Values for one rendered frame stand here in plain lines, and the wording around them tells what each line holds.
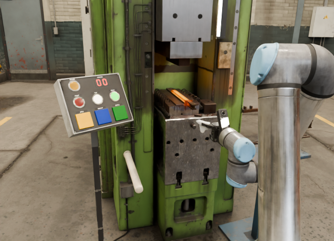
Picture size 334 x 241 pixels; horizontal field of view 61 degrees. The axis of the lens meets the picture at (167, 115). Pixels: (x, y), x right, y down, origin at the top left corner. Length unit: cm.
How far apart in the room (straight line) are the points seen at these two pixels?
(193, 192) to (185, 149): 33
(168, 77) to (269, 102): 147
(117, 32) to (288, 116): 121
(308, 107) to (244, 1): 119
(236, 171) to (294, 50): 59
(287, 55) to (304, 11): 786
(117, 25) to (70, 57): 616
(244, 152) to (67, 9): 701
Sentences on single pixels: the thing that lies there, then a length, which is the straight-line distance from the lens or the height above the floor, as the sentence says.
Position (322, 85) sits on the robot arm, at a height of 131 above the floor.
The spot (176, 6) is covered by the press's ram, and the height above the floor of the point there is 156.
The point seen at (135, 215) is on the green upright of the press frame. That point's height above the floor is 12.
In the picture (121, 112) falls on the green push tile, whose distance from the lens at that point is 152.
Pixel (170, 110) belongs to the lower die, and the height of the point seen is 96.
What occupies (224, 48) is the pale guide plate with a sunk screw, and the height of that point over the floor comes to 132.
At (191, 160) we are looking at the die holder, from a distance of 186.
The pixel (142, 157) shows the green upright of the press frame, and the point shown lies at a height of 59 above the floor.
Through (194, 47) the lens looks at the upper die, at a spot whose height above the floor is 133.
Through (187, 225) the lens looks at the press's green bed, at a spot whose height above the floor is 12.
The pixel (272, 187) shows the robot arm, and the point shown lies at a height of 106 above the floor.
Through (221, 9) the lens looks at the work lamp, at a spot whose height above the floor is 155.
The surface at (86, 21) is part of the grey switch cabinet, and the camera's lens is 708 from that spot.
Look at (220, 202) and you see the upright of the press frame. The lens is 240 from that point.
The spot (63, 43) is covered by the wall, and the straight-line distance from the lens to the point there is 788.
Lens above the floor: 146
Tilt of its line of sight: 18 degrees down
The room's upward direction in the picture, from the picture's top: 1 degrees clockwise
